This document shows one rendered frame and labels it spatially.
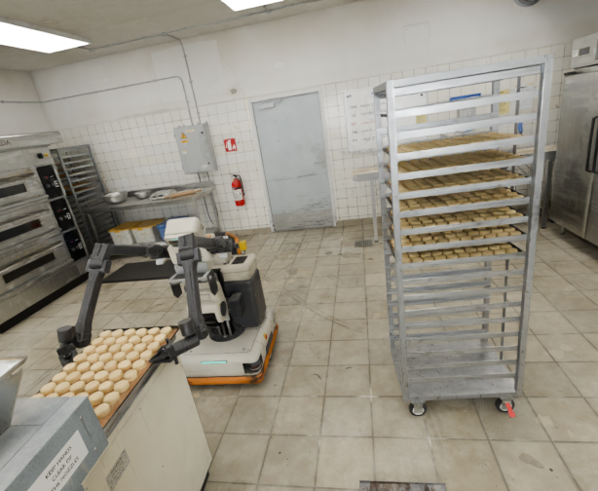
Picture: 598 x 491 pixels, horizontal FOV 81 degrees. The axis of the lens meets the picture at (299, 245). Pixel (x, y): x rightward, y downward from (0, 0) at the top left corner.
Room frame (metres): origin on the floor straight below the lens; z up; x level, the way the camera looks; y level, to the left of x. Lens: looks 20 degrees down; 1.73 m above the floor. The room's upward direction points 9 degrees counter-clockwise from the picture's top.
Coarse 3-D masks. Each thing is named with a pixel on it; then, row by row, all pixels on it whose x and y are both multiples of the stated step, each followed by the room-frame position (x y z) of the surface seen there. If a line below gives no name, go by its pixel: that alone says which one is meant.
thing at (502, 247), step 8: (392, 240) 1.93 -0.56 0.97; (448, 248) 1.70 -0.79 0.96; (456, 248) 1.67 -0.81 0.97; (464, 248) 1.70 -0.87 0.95; (472, 248) 1.64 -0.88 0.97; (480, 248) 1.63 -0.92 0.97; (488, 248) 1.65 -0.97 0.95; (496, 248) 1.61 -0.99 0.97; (504, 248) 1.61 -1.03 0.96; (512, 248) 1.57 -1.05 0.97; (408, 256) 1.71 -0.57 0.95; (416, 256) 1.66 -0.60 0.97; (424, 256) 1.66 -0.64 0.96; (432, 256) 1.66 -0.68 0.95; (440, 256) 1.61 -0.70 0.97; (448, 256) 1.60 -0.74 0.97; (456, 256) 1.58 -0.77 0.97; (464, 256) 1.57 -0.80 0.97; (472, 256) 1.57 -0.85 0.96
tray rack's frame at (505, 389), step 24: (456, 72) 1.52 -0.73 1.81; (480, 72) 1.51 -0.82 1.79; (528, 240) 1.49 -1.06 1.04; (528, 264) 1.47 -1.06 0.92; (528, 288) 1.47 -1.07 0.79; (504, 312) 1.71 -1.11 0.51; (528, 312) 1.47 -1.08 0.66; (408, 360) 1.85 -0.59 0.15; (432, 360) 1.82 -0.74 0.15; (456, 360) 1.78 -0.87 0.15; (480, 360) 1.75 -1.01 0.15; (408, 384) 1.65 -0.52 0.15; (432, 384) 1.62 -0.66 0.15; (456, 384) 1.60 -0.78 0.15; (480, 384) 1.57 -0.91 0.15; (504, 384) 1.54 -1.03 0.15; (504, 408) 1.48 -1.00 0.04
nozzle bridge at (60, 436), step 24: (24, 408) 0.69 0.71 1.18; (48, 408) 0.68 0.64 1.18; (72, 408) 0.66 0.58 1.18; (24, 432) 0.61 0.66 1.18; (48, 432) 0.60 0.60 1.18; (72, 432) 0.63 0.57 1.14; (96, 432) 0.68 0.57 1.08; (0, 456) 0.56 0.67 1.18; (24, 456) 0.55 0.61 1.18; (48, 456) 0.56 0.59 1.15; (72, 456) 0.61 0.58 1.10; (96, 456) 0.66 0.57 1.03; (0, 480) 0.50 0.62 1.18; (24, 480) 0.51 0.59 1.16; (48, 480) 0.54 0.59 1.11; (72, 480) 0.58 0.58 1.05
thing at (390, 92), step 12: (396, 156) 1.55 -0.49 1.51; (396, 168) 1.55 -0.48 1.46; (396, 180) 1.55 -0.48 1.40; (396, 192) 1.55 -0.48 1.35; (396, 204) 1.55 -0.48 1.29; (396, 216) 1.55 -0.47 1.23; (396, 228) 1.55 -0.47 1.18; (396, 240) 1.55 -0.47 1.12; (396, 252) 1.55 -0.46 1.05; (396, 264) 1.56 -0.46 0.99; (396, 276) 1.56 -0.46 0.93; (396, 288) 1.58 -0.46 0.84; (408, 396) 1.55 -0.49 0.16
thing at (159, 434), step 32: (160, 384) 1.22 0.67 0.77; (128, 416) 1.01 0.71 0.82; (160, 416) 1.16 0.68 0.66; (192, 416) 1.36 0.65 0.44; (128, 448) 0.96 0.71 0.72; (160, 448) 1.09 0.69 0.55; (192, 448) 1.28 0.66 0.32; (96, 480) 0.81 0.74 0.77; (128, 480) 0.91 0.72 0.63; (160, 480) 1.03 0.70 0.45; (192, 480) 1.21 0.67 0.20
